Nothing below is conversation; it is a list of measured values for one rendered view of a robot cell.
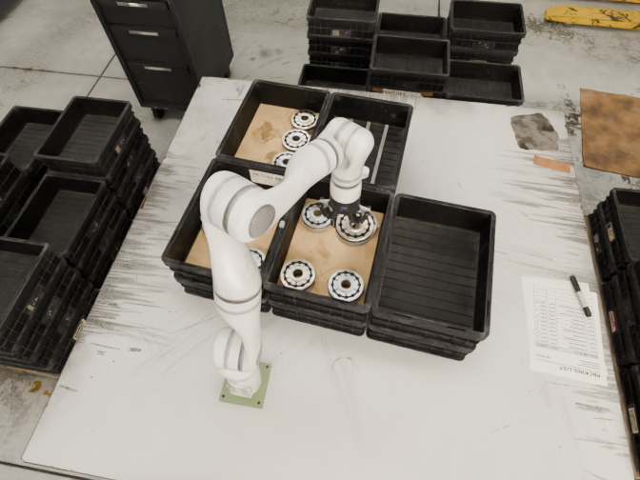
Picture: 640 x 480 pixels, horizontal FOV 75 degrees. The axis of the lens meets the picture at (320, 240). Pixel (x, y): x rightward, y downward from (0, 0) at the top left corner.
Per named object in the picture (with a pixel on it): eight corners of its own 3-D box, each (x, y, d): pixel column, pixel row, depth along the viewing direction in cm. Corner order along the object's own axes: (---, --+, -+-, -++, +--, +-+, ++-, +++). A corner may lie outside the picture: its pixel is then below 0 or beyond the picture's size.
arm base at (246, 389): (256, 399, 117) (251, 385, 103) (225, 392, 118) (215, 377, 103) (265, 367, 122) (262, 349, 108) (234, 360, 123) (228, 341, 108)
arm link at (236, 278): (189, 180, 63) (202, 290, 80) (233, 208, 60) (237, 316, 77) (232, 157, 69) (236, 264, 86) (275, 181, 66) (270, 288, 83)
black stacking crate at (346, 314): (366, 326, 118) (369, 311, 108) (266, 302, 122) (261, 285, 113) (390, 214, 138) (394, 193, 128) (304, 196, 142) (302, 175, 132)
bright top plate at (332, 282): (359, 306, 116) (359, 305, 116) (324, 296, 118) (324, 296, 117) (367, 274, 121) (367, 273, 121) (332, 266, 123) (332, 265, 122)
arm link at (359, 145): (373, 178, 96) (343, 161, 99) (381, 128, 83) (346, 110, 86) (356, 197, 94) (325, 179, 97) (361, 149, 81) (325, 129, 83)
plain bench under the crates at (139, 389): (530, 552, 156) (657, 590, 96) (127, 472, 171) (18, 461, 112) (504, 207, 237) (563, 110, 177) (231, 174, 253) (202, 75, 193)
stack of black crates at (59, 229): (103, 290, 198) (64, 256, 169) (45, 282, 201) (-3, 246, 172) (135, 222, 219) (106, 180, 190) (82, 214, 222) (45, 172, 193)
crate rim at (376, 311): (486, 343, 105) (490, 339, 103) (370, 314, 110) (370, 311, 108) (493, 215, 125) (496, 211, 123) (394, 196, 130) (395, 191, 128)
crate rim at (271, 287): (369, 314, 110) (370, 311, 108) (261, 289, 114) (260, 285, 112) (394, 196, 130) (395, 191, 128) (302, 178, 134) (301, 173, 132)
